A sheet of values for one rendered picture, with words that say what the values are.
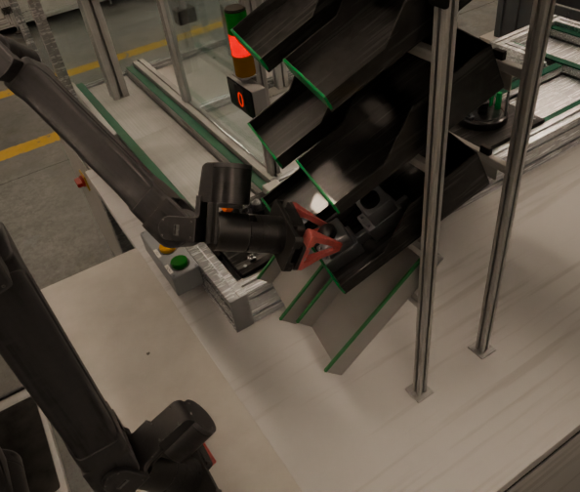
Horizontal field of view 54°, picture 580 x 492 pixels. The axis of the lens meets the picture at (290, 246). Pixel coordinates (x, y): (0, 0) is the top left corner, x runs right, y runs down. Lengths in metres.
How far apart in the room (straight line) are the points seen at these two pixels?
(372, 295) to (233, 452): 0.40
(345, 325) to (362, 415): 0.19
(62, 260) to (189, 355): 1.90
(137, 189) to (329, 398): 0.58
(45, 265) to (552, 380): 2.50
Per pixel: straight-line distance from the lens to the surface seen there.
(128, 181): 0.86
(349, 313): 1.06
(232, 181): 0.80
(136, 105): 2.20
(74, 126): 0.92
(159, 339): 1.35
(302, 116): 0.96
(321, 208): 1.01
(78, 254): 3.11
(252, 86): 1.41
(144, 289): 1.48
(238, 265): 1.30
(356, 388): 1.19
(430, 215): 0.84
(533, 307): 1.37
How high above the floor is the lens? 1.85
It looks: 41 degrees down
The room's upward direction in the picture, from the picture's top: 8 degrees counter-clockwise
